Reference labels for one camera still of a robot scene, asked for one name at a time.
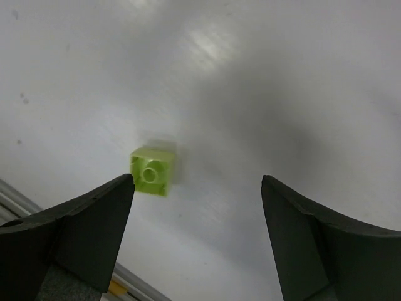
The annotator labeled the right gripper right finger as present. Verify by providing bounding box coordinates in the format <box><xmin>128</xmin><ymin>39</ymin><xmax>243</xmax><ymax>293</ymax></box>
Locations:
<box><xmin>261</xmin><ymin>176</ymin><xmax>400</xmax><ymax>300</ymax></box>

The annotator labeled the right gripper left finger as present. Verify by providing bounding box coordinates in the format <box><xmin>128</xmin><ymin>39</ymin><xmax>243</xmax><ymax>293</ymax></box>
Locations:
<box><xmin>0</xmin><ymin>172</ymin><xmax>136</xmax><ymax>301</ymax></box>

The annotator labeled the lime lego brick lower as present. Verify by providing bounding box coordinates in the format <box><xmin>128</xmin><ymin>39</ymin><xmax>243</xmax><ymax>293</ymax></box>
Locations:
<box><xmin>130</xmin><ymin>147</ymin><xmax>175</xmax><ymax>197</ymax></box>

